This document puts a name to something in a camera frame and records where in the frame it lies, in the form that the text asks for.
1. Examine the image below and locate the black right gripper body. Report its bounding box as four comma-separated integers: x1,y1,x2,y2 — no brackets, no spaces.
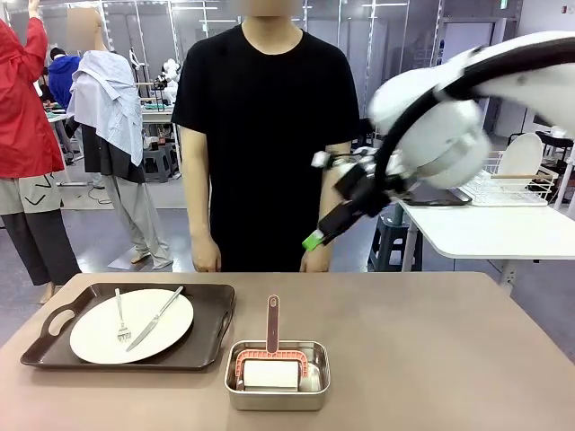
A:
334,165,405,219

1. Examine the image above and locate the person's left forearm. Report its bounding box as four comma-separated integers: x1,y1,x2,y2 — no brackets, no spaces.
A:
317,170,349,257

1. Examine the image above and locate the person's right forearm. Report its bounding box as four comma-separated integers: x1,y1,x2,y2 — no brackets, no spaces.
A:
183,174,215,246

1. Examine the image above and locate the person's left hand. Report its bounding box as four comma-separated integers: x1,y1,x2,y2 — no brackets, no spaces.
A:
299,245,333,274

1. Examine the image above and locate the person's right hand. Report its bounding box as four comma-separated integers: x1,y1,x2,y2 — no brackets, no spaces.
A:
191,235,224,274

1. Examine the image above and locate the grey plastic step stool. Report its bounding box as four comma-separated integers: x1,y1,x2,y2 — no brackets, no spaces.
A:
367,210,423,273
142,143,181,183

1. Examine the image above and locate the black flat tray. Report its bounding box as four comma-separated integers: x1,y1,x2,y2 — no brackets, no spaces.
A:
399,183,473,207

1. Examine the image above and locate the person in black T-shirt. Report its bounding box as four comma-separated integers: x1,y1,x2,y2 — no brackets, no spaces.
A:
170,0,360,274

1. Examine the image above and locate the white side table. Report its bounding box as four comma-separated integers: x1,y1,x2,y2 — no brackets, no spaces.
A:
397,188,575,297

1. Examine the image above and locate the dark brown serving tray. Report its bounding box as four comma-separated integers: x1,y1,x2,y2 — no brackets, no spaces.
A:
20,281,236,373

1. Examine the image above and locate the large white plate in rack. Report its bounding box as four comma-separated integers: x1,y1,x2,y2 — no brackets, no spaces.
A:
497,132,544,179

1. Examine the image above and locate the rectangular steel container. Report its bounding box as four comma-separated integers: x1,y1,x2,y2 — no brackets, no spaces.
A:
223,339,332,412

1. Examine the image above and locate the white workbench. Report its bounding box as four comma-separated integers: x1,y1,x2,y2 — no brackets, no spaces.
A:
138,102,176,125

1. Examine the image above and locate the silver table knife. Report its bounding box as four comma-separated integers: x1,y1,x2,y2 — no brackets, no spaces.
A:
125,286,185,353

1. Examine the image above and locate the white humanoid robot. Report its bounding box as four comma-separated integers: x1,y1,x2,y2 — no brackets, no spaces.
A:
155,57,183,104

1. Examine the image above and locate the silver fork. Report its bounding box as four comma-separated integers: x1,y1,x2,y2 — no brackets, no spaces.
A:
114,287,132,345

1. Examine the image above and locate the mannequin in white shirt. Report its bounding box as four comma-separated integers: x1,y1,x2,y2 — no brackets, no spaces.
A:
66,6,174,270

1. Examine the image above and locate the white round dinner plate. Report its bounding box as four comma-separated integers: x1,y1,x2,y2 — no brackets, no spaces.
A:
69,288,195,365

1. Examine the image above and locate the person in blue hoodie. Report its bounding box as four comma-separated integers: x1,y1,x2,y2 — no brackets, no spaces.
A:
47,47,84,109

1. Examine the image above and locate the mannequin in red jacket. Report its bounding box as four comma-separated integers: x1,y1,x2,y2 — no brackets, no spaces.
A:
0,0,82,306

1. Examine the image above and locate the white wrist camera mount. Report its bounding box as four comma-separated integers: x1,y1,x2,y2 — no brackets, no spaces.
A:
311,150,378,180

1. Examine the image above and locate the pink handled lint roller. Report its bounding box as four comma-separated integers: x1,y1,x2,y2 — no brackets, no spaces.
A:
234,295,312,392

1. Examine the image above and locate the white wire dish rack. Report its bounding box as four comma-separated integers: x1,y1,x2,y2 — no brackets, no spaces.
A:
466,150,558,207

